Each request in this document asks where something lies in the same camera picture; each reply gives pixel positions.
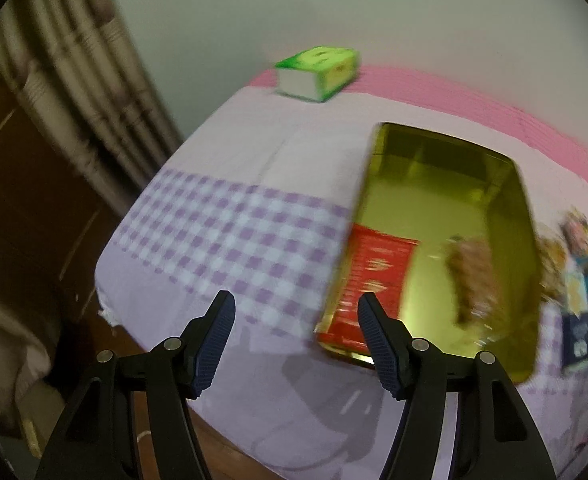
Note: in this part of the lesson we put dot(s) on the dark wooden cabinet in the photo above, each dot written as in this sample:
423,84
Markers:
24,210

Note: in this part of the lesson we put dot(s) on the pink blanket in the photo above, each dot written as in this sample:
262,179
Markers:
449,95

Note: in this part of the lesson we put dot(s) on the blue cracker box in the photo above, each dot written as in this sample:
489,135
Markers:
576,330

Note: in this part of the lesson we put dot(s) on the beige cloth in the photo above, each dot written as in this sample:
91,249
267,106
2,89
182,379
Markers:
9,350

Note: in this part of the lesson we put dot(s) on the purple checkered bed sheet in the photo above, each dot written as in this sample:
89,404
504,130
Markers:
224,200

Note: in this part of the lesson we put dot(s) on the green tissue box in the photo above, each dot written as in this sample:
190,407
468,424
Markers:
319,75

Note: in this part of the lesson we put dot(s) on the red snack packet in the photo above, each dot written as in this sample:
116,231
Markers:
379,265

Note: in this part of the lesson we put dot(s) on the gold metal tin box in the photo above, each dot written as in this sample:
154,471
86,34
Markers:
434,200

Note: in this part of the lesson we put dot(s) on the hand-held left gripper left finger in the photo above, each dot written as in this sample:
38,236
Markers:
213,345

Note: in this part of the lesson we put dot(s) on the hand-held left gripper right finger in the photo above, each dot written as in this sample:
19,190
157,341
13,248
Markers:
380,345

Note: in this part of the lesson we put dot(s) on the brown snack packet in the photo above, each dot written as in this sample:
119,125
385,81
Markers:
471,280

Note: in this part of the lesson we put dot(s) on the striped beige curtain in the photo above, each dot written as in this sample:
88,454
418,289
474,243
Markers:
74,60

